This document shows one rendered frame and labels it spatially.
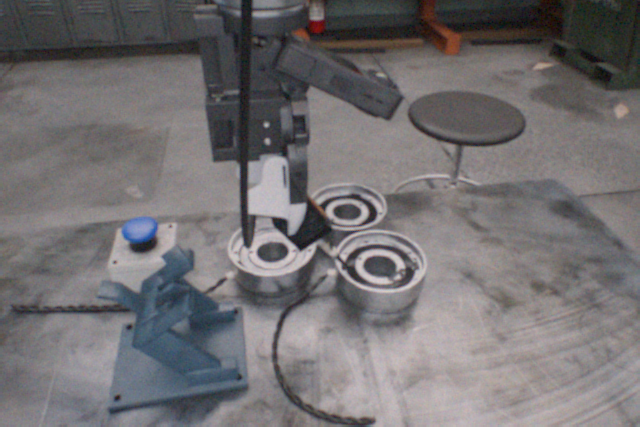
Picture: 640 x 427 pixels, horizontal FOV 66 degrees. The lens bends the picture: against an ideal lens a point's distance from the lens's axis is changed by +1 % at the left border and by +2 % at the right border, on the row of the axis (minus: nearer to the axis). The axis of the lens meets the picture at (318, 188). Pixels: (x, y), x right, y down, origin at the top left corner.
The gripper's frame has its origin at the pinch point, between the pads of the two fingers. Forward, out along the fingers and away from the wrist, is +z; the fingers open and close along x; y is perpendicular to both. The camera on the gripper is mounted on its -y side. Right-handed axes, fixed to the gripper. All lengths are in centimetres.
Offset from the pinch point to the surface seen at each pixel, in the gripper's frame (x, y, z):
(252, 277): -1.8, 4.9, 9.8
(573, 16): -271, -233, 63
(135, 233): -7.2, 17.3, 5.9
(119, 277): -5.3, 19.7, 10.4
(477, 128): -70, -59, 31
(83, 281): -8.6, 24.9, 13.3
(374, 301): 3.4, -7.9, 10.7
